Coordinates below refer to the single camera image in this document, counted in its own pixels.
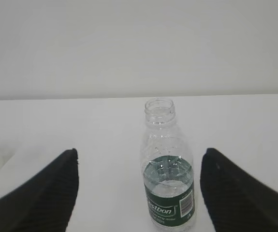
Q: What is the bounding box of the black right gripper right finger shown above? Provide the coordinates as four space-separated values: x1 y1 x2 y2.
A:
200 148 278 232

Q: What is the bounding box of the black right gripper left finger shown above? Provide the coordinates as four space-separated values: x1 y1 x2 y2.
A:
0 148 79 232

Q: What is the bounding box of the clear water bottle green label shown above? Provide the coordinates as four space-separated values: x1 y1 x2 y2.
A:
140 98 196 232

